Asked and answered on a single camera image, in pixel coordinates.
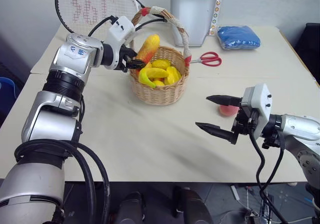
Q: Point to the black badminton racket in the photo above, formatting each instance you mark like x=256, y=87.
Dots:
x=58, y=14

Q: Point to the white strip with round stickers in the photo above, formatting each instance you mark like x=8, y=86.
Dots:
x=216, y=11

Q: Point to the small yellow toy fruit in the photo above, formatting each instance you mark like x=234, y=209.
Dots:
x=158, y=83

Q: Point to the black curved racket frame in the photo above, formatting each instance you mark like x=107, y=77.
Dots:
x=152, y=22

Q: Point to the yellow green toy banana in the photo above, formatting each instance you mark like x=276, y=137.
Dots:
x=152, y=72

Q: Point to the silver white tall appliance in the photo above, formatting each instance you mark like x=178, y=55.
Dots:
x=192, y=16

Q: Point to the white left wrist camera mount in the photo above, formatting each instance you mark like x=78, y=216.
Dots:
x=120, y=31

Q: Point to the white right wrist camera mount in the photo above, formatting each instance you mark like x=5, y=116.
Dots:
x=260, y=101

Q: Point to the yellow toy lemon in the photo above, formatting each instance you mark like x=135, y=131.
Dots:
x=161, y=64

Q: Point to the pink toy peach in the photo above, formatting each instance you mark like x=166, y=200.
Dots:
x=226, y=111

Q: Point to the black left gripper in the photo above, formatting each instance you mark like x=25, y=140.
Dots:
x=124, y=52

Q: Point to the blue bin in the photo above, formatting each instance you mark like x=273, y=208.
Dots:
x=6, y=91

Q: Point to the metal stand on floor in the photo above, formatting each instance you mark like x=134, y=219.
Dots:
x=262, y=211

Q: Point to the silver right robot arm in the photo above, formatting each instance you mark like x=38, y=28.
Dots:
x=297, y=126

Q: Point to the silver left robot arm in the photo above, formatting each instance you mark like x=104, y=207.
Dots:
x=65, y=59

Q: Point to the beige cardboard table cover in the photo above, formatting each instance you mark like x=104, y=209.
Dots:
x=150, y=139

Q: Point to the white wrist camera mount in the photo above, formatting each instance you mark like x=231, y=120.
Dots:
x=260, y=101
x=120, y=31

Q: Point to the blue cloth in plastic bag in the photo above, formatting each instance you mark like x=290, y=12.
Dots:
x=238, y=37

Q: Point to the yellow orange toy mango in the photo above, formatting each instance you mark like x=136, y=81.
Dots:
x=148, y=47

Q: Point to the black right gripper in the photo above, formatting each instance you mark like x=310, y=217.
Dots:
x=246, y=124

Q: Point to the white power strip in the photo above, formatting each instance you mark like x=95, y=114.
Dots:
x=235, y=192

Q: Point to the yellow toy star fruit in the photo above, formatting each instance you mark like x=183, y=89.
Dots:
x=172, y=75

